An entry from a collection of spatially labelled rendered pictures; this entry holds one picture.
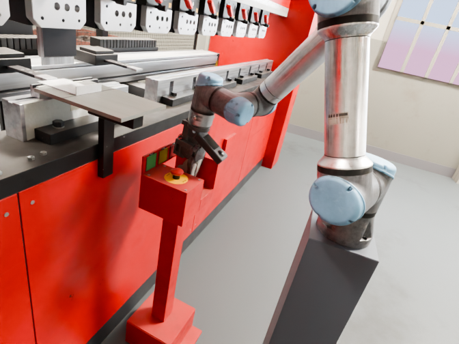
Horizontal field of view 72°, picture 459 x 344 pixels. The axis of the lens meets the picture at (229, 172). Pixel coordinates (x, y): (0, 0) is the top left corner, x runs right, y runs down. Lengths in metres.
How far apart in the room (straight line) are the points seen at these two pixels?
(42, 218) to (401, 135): 4.03
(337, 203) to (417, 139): 3.78
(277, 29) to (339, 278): 2.29
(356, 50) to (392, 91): 3.58
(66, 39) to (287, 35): 2.13
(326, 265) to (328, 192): 0.28
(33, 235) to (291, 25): 2.44
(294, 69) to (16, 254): 0.81
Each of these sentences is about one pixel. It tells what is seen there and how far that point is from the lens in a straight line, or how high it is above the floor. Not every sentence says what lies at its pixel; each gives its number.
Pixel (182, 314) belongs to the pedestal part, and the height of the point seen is 0.12.
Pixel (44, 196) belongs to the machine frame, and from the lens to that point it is 0.87.
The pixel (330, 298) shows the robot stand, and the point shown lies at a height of 0.61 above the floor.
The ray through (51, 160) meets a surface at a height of 0.87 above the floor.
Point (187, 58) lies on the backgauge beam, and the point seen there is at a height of 0.97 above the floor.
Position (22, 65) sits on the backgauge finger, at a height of 1.00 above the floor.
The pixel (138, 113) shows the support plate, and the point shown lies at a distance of 0.80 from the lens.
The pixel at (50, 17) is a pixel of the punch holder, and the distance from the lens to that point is 0.90.
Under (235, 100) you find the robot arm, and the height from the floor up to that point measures 1.05.
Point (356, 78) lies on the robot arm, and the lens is 0.69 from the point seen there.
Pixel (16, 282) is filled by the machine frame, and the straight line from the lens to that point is 0.95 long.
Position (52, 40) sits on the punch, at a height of 1.11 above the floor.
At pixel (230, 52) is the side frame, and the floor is 0.94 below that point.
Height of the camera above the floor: 1.25
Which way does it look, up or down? 26 degrees down
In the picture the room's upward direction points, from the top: 12 degrees clockwise
